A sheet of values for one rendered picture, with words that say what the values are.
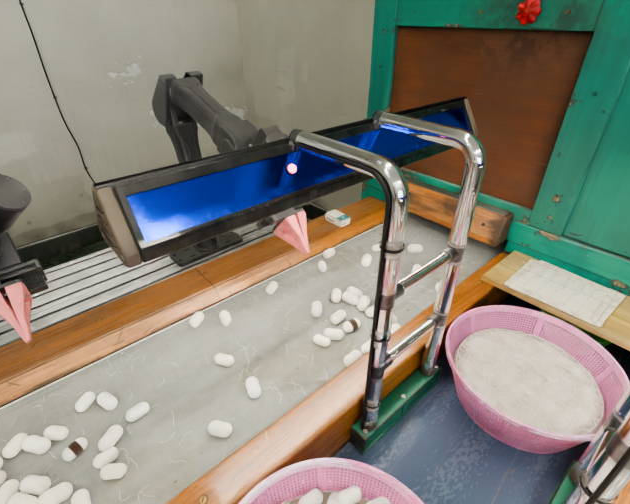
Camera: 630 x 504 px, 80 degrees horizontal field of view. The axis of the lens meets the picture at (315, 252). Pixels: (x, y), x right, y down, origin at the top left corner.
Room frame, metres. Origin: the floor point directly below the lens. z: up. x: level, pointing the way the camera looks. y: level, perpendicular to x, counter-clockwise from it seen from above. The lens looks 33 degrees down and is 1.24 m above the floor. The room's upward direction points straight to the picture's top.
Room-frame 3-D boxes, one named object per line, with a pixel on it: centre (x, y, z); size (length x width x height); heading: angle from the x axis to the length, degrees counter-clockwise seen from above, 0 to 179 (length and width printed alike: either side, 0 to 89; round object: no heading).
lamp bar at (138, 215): (0.52, -0.04, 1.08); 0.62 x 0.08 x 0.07; 131
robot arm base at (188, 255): (0.91, 0.31, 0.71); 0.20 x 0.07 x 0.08; 133
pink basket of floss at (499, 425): (0.42, -0.35, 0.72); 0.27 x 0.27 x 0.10
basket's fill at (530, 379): (0.42, -0.35, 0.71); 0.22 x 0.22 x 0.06
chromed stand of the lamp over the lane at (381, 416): (0.45, -0.09, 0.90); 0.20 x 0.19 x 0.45; 131
